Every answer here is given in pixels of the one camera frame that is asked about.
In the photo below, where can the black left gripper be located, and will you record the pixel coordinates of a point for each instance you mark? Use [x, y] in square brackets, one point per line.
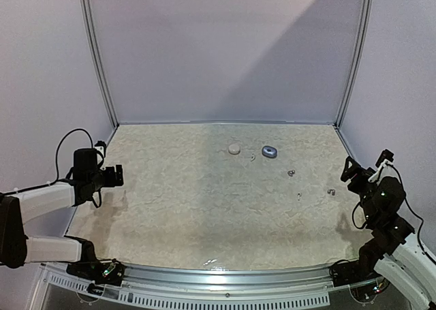
[111, 181]

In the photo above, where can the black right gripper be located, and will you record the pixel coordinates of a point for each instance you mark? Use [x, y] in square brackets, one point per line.
[356, 174]

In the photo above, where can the blue earbud charging case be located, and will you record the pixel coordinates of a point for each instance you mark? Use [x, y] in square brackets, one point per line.
[269, 152]

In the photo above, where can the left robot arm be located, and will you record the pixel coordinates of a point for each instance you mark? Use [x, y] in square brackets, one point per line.
[84, 183]

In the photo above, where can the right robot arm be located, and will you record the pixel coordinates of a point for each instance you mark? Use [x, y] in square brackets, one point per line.
[395, 251]

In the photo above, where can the white round case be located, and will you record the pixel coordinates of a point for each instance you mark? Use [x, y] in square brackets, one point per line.
[234, 149]

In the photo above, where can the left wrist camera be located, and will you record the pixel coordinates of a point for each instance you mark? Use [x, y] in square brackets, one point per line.
[100, 146]

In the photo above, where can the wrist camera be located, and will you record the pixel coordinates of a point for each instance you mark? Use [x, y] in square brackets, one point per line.
[385, 159]
[100, 146]

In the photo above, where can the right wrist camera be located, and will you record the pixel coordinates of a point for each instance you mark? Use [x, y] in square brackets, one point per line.
[385, 159]

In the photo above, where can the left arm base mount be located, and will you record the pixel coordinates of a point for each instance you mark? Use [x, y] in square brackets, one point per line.
[107, 272]

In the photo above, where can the right aluminium corner post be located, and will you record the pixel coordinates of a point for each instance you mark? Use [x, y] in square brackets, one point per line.
[356, 57]

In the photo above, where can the aluminium corner post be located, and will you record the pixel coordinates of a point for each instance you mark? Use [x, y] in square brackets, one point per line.
[96, 58]
[356, 57]

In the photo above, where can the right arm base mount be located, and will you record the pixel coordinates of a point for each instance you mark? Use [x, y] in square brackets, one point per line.
[345, 272]

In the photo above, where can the aluminium front rail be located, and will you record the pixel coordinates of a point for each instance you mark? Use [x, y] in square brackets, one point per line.
[147, 287]

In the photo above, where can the left aluminium corner post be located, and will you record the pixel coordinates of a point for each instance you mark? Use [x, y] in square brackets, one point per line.
[96, 58]

